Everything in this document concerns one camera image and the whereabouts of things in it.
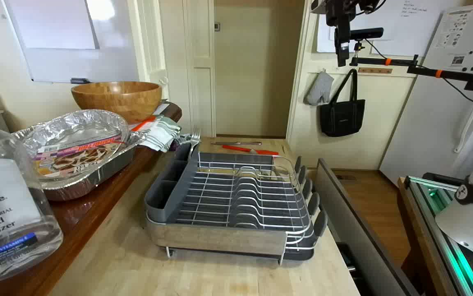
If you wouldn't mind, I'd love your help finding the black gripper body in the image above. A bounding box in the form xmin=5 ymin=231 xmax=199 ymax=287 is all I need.
xmin=325 ymin=0 xmax=360 ymax=37

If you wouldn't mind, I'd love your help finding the silver fork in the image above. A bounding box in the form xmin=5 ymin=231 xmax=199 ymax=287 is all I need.
xmin=176 ymin=132 xmax=202 ymax=150

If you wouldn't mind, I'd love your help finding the grey dish drying rack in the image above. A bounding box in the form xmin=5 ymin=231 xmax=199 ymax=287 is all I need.
xmin=143 ymin=139 xmax=329 ymax=269

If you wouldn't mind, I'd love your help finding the grey oven mitt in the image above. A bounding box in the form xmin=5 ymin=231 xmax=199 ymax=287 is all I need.
xmin=302 ymin=71 xmax=337 ymax=107

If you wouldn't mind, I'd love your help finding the black tote bag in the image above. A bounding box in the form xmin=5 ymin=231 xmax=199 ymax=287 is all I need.
xmin=317 ymin=68 xmax=368 ymax=139

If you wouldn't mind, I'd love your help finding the white refrigerator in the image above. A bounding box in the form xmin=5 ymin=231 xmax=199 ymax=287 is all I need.
xmin=378 ymin=2 xmax=473 ymax=188

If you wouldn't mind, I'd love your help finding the silver spoon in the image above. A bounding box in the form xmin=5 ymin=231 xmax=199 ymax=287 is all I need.
xmin=210 ymin=139 xmax=265 ymax=149

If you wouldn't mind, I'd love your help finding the red silicone spatula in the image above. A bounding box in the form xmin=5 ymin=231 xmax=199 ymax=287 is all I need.
xmin=220 ymin=142 xmax=281 ymax=158

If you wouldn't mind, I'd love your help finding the wooden bowl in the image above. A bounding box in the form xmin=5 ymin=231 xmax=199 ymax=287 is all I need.
xmin=71 ymin=81 xmax=164 ymax=125

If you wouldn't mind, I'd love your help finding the covered aluminium foil tray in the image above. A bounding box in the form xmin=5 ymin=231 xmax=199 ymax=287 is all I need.
xmin=12 ymin=109 xmax=143 ymax=204

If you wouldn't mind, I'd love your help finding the dark wooden shelf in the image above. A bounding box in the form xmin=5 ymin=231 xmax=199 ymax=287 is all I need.
xmin=0 ymin=101 xmax=184 ymax=296

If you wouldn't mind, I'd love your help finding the clear hand sanitizer bottle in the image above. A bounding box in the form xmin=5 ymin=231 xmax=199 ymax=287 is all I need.
xmin=0 ymin=127 xmax=66 ymax=287

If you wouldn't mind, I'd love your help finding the black stereo camera bar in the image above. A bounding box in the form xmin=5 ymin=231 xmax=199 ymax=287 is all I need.
xmin=350 ymin=27 xmax=386 ymax=43

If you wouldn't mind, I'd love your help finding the wooden hook rail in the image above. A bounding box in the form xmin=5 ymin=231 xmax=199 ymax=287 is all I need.
xmin=357 ymin=66 xmax=394 ymax=76

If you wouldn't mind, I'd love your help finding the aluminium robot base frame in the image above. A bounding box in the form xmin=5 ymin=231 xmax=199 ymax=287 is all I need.
xmin=398 ymin=173 xmax=473 ymax=296

